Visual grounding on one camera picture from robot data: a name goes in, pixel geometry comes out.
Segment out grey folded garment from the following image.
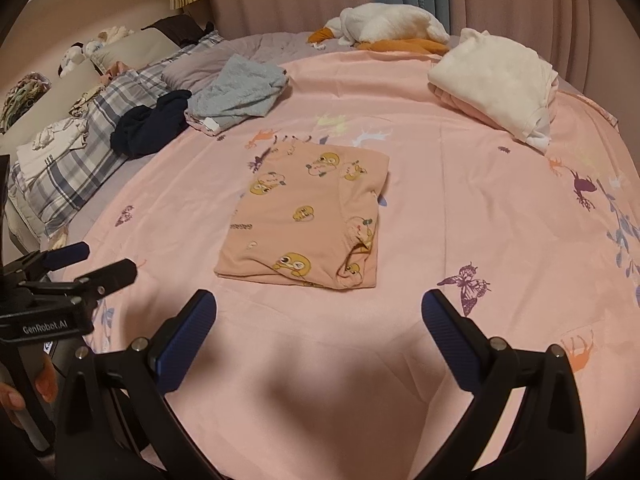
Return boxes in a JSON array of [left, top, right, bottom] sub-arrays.
[[184, 54, 288, 136]]

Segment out folded white garment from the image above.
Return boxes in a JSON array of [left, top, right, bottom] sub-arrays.
[[427, 28, 559, 153]]

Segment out beige pillow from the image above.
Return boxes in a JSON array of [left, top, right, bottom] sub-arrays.
[[90, 28, 179, 73]]

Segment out pink curtain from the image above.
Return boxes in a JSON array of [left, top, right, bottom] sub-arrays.
[[209, 0, 632, 88]]

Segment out left hand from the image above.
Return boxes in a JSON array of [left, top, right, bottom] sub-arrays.
[[0, 353, 59, 428]]

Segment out folded pink garment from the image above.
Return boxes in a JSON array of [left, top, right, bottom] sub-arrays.
[[428, 82, 516, 132]]

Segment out white goose plush toy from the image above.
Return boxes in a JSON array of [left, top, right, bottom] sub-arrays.
[[307, 3, 450, 55]]

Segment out pink cartoon print shirt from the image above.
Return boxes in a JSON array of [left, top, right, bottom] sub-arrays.
[[215, 139, 390, 290]]

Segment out plaid grey pillow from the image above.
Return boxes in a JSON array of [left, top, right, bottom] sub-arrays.
[[6, 32, 224, 247]]

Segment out pink animal print duvet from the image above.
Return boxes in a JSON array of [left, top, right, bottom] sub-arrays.
[[87, 52, 639, 479]]

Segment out dark navy garment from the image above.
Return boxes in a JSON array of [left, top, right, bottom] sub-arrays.
[[111, 90, 192, 158]]

